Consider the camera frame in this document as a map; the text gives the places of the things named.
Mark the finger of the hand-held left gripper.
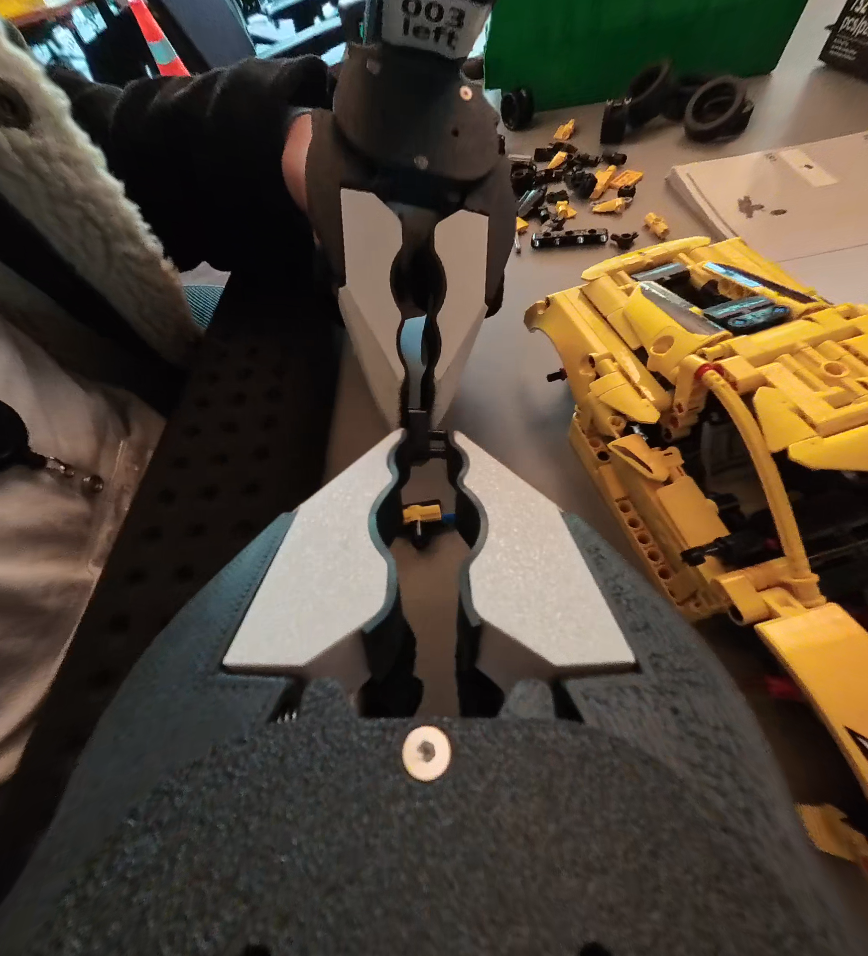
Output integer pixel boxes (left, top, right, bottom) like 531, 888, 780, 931
420, 211, 499, 434
338, 188, 423, 433

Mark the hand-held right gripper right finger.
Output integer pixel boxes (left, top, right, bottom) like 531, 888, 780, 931
449, 429, 639, 696

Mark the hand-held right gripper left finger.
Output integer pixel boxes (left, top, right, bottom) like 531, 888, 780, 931
223, 429, 414, 696

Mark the black brick connector piece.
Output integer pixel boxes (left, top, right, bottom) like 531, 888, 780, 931
402, 407, 450, 460

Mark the person's left forearm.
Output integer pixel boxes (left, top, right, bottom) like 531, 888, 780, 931
49, 54, 345, 288

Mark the grey desk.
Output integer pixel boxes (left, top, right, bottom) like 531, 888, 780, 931
322, 45, 868, 956

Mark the person's left hand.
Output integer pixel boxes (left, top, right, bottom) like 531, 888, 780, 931
280, 112, 317, 221

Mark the black perforated chair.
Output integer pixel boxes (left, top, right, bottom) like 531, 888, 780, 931
68, 280, 349, 823

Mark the pile of loose brick pieces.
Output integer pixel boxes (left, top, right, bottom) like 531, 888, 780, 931
504, 119, 674, 255

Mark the green low storage bin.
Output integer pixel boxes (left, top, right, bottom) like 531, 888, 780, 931
482, 0, 808, 113

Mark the orange traffic cone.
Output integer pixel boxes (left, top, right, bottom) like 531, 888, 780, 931
127, 0, 192, 77

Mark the person's torso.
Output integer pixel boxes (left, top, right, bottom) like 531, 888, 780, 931
0, 0, 207, 830

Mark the yellow brick toy car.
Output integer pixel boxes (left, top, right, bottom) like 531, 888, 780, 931
523, 238, 868, 912

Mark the open instruction booklet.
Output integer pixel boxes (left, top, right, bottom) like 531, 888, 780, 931
665, 119, 868, 251

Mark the toy car box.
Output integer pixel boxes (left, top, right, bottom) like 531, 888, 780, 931
818, 0, 868, 98

